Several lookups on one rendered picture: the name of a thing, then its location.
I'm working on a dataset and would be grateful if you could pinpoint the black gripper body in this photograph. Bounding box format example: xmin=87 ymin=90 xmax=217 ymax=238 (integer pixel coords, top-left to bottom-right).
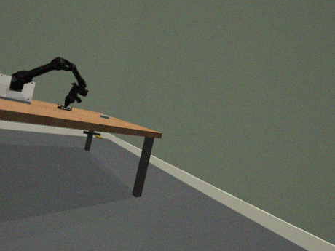
xmin=65 ymin=90 xmax=77 ymax=103

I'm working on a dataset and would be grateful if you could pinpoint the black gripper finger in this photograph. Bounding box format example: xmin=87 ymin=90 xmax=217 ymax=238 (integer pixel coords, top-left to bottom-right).
xmin=64 ymin=99 xmax=73 ymax=108

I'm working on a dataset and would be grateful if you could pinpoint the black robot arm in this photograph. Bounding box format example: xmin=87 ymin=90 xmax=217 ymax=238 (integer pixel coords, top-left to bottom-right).
xmin=9 ymin=57 xmax=88 ymax=96

